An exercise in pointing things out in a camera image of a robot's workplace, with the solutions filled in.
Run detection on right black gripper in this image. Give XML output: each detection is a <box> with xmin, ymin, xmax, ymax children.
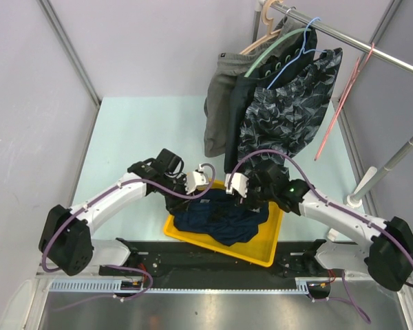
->
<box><xmin>235</xmin><ymin>175</ymin><xmax>276</xmax><ymax>213</ymax></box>

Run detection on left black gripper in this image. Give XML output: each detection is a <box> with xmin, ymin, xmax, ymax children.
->
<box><xmin>159</xmin><ymin>173</ymin><xmax>195</xmax><ymax>212</ymax></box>

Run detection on navy blue shorts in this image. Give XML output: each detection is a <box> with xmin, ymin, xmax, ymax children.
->
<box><xmin>173</xmin><ymin>189</ymin><xmax>269</xmax><ymax>246</ymax></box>

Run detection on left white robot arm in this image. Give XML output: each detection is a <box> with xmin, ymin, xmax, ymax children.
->
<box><xmin>39</xmin><ymin>148</ymin><xmax>215</xmax><ymax>276</ymax></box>

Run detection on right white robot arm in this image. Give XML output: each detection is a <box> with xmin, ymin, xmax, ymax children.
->
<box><xmin>229</xmin><ymin>159</ymin><xmax>413</xmax><ymax>292</ymax></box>

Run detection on leaf patterned shorts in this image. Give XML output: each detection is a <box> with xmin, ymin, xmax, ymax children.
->
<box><xmin>237</xmin><ymin>47</ymin><xmax>343</xmax><ymax>161</ymax></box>

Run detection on grey sweat shorts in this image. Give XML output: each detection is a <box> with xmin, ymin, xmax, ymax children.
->
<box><xmin>204</xmin><ymin>18</ymin><xmax>304</xmax><ymax>157</ymax></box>

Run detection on dark teal shorts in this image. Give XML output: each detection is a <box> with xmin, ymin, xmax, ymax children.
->
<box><xmin>224</xmin><ymin>33</ymin><xmax>302</xmax><ymax>174</ymax></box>

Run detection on green hanger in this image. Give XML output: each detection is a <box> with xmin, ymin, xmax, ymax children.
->
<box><xmin>244</xmin><ymin>28</ymin><xmax>307</xmax><ymax>78</ymax></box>

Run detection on wooden hanger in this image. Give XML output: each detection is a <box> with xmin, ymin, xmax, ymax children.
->
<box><xmin>240</xmin><ymin>0</ymin><xmax>283</xmax><ymax>55</ymax></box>

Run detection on yellow plastic tray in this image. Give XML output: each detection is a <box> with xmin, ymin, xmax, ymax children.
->
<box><xmin>163</xmin><ymin>181</ymin><xmax>283</xmax><ymax>267</ymax></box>

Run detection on grey rack pole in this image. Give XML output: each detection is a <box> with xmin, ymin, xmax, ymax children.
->
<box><xmin>354</xmin><ymin>136</ymin><xmax>413</xmax><ymax>199</ymax></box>

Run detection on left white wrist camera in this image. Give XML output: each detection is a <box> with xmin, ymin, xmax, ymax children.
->
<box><xmin>185</xmin><ymin>163</ymin><xmax>213</xmax><ymax>195</ymax></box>

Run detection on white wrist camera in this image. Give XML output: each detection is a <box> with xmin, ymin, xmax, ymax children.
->
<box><xmin>224</xmin><ymin>173</ymin><xmax>248</xmax><ymax>198</ymax></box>
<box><xmin>185</xmin><ymin>163</ymin><xmax>213</xmax><ymax>195</ymax></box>

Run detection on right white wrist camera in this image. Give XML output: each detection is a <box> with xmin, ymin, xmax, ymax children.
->
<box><xmin>224</xmin><ymin>173</ymin><xmax>248</xmax><ymax>198</ymax></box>

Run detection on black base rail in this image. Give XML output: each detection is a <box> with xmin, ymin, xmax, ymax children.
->
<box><xmin>99</xmin><ymin>239</ymin><xmax>341</xmax><ymax>291</ymax></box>

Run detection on blue wire hanger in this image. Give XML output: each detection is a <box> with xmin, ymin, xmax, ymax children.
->
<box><xmin>264</xmin><ymin>16</ymin><xmax>321</xmax><ymax>89</ymax></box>

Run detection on pink wire hanger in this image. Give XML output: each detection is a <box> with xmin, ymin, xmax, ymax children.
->
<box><xmin>314</xmin><ymin>42</ymin><xmax>375</xmax><ymax>162</ymax></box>

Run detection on metal clothes rail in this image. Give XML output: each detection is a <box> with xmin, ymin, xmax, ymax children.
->
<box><xmin>270</xmin><ymin>4</ymin><xmax>413</xmax><ymax>75</ymax></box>

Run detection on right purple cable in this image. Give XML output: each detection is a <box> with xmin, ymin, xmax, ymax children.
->
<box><xmin>229</xmin><ymin>148</ymin><xmax>413</xmax><ymax>326</ymax></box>

